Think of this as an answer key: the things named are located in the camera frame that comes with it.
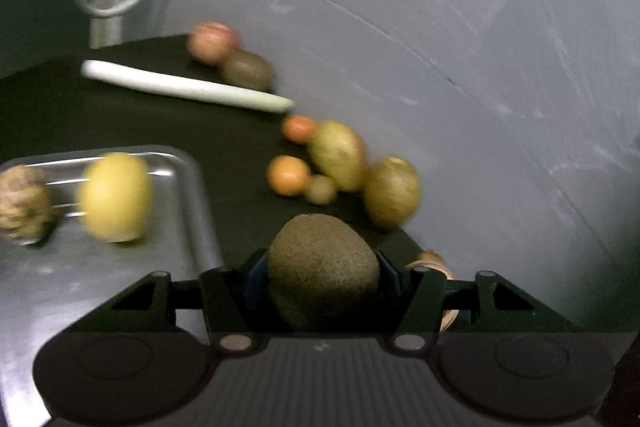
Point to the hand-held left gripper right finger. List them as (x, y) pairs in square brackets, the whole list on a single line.
[(387, 276)]

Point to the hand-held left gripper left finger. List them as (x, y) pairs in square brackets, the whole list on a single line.
[(258, 276)]

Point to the striped pepino melon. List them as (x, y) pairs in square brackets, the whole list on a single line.
[(22, 204), (431, 259)]

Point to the large brown kiwi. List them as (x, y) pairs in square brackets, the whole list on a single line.
[(322, 269)]

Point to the brownish mango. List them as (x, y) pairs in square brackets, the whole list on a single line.
[(392, 192)]

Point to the small orange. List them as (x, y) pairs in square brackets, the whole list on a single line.
[(298, 129), (288, 176)]

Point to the metal tray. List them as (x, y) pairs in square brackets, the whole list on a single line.
[(170, 217)]

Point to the small brown kiwi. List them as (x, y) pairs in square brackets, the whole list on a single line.
[(320, 190)]

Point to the yellow round fruit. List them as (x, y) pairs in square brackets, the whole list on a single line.
[(116, 197)]

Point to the dark brown kiwi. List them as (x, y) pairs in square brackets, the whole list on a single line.
[(248, 71)]

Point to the red apple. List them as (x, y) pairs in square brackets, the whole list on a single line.
[(212, 43)]

